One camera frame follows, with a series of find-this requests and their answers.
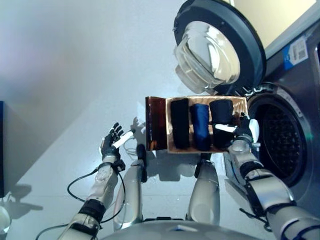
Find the dark grey washing machine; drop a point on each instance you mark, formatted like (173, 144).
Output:
(307, 82)

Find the black cloth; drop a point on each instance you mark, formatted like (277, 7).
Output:
(221, 111)
(180, 122)

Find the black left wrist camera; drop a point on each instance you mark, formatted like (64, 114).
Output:
(119, 165)

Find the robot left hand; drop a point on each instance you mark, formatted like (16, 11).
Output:
(108, 148)

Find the robot right leg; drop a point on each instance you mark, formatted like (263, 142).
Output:
(203, 190)

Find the round glass washing machine door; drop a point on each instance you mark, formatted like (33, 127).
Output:
(250, 32)

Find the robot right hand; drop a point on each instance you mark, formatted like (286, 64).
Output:
(246, 128)

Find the rectangular wicker laundry basket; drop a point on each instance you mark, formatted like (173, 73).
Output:
(238, 105)

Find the blue white energy label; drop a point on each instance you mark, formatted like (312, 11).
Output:
(296, 52)

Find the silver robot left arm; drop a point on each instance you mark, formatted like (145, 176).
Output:
(102, 180)

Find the grey robot torso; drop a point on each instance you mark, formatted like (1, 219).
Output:
(175, 231)

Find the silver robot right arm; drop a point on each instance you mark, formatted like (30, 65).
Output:
(265, 187)

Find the blue cloth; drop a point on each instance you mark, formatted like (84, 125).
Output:
(200, 125)

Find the dark brown plastic stool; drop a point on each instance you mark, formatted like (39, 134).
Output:
(155, 122)

